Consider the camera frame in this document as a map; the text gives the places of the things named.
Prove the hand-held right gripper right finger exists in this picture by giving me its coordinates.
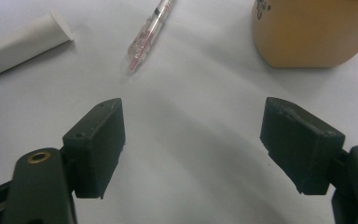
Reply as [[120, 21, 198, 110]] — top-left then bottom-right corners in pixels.
[[259, 96, 346, 196]]

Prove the clear pen with pink ink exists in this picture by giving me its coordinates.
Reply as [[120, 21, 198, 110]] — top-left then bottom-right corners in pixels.
[[127, 0, 177, 76]]

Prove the tan wooden cup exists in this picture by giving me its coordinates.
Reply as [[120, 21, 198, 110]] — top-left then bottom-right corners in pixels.
[[251, 0, 358, 69]]

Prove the thick white tube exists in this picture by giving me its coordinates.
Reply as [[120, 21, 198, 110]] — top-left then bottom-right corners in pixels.
[[0, 10, 76, 84]]

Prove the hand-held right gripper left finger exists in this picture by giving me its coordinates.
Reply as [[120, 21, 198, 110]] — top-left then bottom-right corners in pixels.
[[62, 97, 127, 200]]

